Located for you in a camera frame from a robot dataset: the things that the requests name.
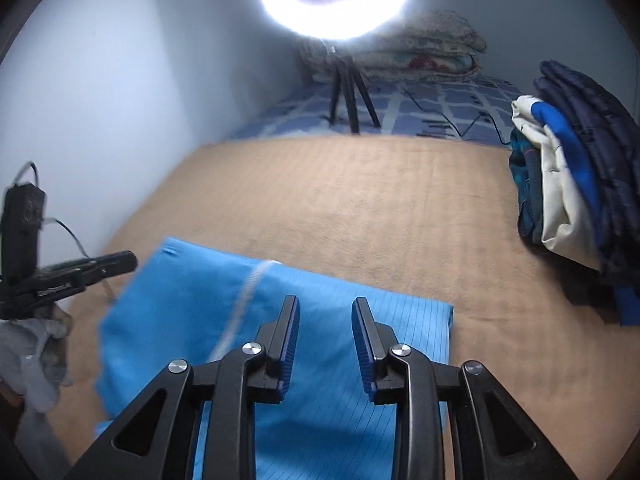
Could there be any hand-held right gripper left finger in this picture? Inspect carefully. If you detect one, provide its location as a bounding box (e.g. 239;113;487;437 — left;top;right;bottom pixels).
64;295;301;480

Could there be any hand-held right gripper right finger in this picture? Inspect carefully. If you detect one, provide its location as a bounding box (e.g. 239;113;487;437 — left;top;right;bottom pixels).
351;297;580;480

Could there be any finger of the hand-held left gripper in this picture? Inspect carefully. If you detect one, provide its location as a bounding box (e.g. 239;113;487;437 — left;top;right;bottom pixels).
75;251;138;283

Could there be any light blue jacket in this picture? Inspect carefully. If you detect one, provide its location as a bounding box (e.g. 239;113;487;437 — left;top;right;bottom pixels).
95;236;455;480

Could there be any person's left hand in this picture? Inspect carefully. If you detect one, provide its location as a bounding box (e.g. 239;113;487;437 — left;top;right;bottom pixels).
0;302;73;413

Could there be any teal garment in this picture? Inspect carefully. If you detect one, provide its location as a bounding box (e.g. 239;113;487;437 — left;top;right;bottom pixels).
509;127;546;246

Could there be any blue patterned bed sheet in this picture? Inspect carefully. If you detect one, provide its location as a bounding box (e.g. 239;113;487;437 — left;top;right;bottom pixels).
227;76;526;148

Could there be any blue and white garment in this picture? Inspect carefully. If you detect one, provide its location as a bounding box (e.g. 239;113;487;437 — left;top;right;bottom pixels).
510;95;640;328

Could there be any black tripod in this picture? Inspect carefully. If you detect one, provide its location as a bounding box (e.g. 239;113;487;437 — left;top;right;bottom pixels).
327;40;382;135

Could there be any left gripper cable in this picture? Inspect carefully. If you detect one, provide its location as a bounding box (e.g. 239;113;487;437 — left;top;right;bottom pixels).
14;160;118;306

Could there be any black ring light cable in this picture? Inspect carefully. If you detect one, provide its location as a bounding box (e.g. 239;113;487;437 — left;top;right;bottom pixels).
402;87;513;150

